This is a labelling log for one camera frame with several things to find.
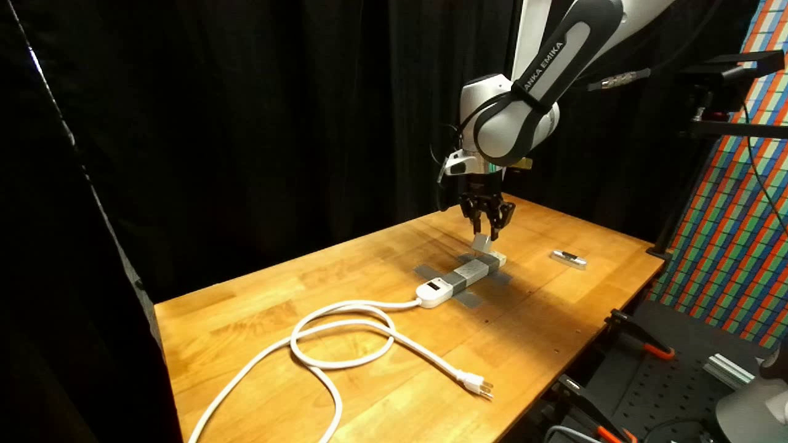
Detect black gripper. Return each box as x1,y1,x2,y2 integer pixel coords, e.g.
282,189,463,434
458,173,514,238

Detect small white charger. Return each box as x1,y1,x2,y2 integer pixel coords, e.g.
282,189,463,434
474,233,493,253

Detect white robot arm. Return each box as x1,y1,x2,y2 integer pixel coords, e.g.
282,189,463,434
441,0,676,241

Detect grey tape strip far end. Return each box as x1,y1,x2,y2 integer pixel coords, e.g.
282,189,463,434
474,252,508,283

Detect white power strip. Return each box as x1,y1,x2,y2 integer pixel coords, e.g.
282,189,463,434
417,252,506,309

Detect small silver black object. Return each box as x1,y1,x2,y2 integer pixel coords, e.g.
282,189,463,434
550,249,589,269

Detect colourful striped cloth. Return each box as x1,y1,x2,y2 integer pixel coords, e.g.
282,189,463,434
650,0,788,352

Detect grey lamp head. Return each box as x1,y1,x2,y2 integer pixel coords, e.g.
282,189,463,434
715,380,788,443

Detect grey tape strip near switch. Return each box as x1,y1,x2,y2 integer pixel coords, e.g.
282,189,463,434
417,262,475,309

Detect white power cord with plug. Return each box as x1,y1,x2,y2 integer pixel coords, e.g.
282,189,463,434
186,295,495,443

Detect orange handled clamp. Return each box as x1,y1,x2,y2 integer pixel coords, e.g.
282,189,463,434
607,311,677,361

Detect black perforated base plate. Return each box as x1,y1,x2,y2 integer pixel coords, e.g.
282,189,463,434
567,302,763,443

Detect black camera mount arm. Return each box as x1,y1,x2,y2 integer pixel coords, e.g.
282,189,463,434
589,49,788,141

